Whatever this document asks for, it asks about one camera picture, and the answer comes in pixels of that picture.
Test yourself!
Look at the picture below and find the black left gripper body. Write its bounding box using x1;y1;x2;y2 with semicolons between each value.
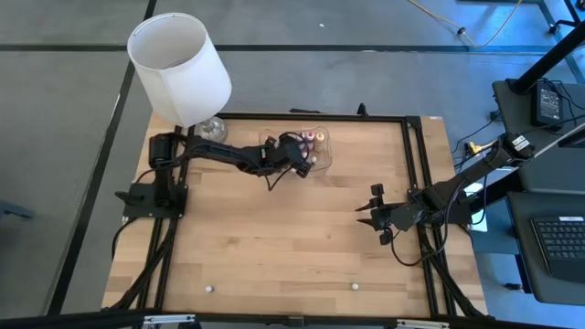
262;132;314;179

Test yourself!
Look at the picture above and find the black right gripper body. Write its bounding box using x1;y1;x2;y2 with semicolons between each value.
367;183;425;247

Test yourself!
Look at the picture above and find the clear plastic bin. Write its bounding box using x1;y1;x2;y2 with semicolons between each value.
258;123;334;177

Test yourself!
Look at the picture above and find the dark grey side desk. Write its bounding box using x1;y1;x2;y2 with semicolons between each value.
492;80;585;306

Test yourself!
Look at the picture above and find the white shade table lamp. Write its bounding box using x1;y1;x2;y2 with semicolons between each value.
126;12;233;143

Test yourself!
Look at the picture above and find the black keyboard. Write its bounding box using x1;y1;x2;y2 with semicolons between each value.
530;216;585;284

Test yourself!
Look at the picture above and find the black power adapter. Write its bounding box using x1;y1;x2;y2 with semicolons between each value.
531;80;564;132

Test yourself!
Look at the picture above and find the black diagonal pole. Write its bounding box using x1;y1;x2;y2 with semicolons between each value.
508;20;585;96

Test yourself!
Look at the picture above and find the black chair base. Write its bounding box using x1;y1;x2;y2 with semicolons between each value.
547;0;585;37

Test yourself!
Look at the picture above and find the grey chair leg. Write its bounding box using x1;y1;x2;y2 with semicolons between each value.
0;199;37;221

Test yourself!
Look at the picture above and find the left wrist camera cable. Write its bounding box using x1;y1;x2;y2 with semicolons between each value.
264;131;314;192

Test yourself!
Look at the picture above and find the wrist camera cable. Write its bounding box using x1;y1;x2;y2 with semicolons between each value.
387;191;458;268
264;131;314;192

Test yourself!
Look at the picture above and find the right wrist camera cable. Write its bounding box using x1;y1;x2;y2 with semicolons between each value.
387;191;458;268

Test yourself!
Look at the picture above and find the black aluminium table frame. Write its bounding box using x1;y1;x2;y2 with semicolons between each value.
0;103;563;329

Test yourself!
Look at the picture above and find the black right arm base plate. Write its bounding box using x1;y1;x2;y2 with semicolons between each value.
408;182;474;226

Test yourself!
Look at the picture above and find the silver metal bracket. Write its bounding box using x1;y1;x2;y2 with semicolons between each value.
396;319;452;329
144;313;197;326

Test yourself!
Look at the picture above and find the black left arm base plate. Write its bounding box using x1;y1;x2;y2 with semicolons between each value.
114;182;188;219

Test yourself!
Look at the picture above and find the white cable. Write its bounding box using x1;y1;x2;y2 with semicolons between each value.
532;121;585;159

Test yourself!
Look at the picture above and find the yellow floor cable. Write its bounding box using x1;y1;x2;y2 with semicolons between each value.
408;0;525;49

